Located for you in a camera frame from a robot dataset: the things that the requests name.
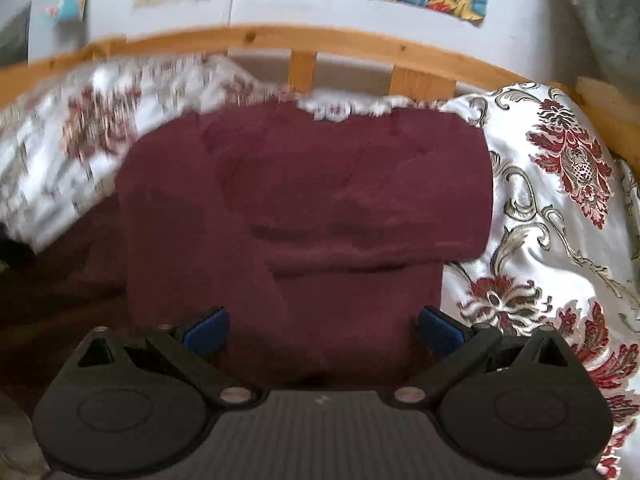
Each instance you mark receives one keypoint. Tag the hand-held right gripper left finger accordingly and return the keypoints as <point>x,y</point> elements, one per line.
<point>207,334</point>

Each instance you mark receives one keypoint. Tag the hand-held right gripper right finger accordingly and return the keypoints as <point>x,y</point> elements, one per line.
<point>441,334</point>

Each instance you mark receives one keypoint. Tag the maroon sweater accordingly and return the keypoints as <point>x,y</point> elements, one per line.
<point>310,200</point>

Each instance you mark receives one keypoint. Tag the white floral bedspread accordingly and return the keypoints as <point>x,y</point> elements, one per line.
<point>550,240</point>

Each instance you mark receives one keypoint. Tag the grey fluffy blanket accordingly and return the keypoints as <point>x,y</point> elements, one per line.
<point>595,15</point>

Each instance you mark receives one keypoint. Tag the wooden bed frame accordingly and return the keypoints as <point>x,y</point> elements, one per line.
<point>350,42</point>

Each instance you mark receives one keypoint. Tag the dark wall picture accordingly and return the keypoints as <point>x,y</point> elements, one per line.
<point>14,35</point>

